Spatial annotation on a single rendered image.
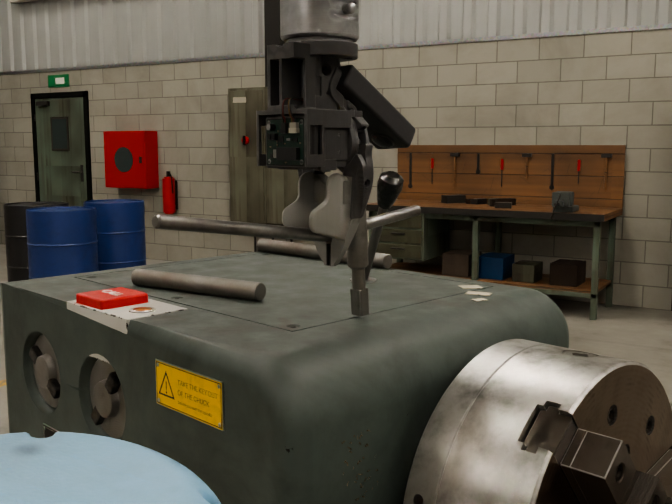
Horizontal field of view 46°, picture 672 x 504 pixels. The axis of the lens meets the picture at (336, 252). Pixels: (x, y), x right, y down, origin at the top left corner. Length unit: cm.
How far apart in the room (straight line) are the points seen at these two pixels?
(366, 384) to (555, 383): 17
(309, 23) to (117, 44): 986
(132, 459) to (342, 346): 46
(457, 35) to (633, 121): 188
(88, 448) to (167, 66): 961
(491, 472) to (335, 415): 14
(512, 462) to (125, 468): 45
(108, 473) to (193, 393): 48
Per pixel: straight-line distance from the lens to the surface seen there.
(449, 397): 75
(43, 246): 703
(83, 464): 29
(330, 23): 73
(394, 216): 84
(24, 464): 29
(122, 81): 1039
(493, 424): 71
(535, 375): 74
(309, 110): 70
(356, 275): 81
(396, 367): 76
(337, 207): 75
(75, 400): 98
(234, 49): 932
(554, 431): 70
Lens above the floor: 144
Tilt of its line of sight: 8 degrees down
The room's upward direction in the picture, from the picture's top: straight up
